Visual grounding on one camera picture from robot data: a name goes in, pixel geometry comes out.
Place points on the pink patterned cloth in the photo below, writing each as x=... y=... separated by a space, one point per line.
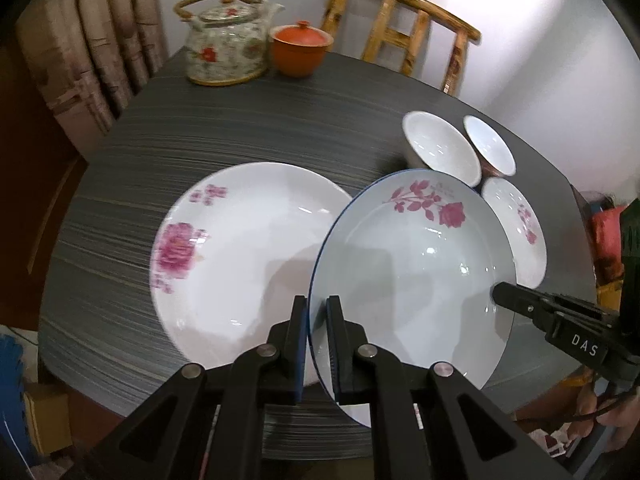
x=550 y=437

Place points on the blue ribbed object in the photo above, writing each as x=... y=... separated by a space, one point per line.
x=10 y=395

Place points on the small pink flower plate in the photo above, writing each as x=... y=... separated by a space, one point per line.
x=502 y=205

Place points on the white bowl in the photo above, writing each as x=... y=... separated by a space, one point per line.
x=440 y=150
x=487 y=142

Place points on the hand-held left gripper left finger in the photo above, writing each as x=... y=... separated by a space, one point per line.
x=300 y=355

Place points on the brown wooden panel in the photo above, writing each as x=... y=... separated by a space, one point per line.
x=30 y=185

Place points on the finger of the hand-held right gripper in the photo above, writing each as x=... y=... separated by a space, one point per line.
x=520 y=305

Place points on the person's right hand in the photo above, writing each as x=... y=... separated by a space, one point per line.
x=620 y=415

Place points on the red cloth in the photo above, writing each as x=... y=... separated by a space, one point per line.
x=607 y=240

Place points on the blue rimmed rose plate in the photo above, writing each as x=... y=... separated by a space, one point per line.
x=410 y=270

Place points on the large pink flower plate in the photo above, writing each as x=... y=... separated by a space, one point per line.
x=240 y=270

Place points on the floral ceramic teapot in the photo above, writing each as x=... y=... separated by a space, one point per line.
x=225 y=47

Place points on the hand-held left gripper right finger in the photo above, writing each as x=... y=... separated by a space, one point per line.
x=334 y=355

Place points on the orange lidded cup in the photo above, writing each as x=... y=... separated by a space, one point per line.
x=297 y=52

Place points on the cardboard box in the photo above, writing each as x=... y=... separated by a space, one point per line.
x=47 y=420

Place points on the beige patterned curtain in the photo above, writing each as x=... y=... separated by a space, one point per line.
x=95 y=50

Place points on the wooden bamboo chair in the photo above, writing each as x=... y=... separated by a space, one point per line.
x=395 y=35

